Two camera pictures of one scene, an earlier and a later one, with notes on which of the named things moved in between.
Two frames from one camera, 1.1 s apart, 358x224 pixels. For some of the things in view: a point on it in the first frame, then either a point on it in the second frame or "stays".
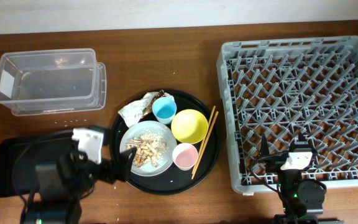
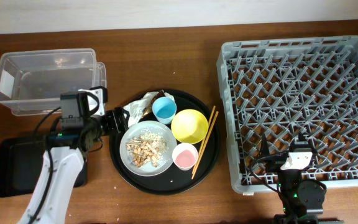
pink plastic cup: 185,156 stays
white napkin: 132,112 stays
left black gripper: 124,173 → 121,126
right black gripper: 276,162 stays
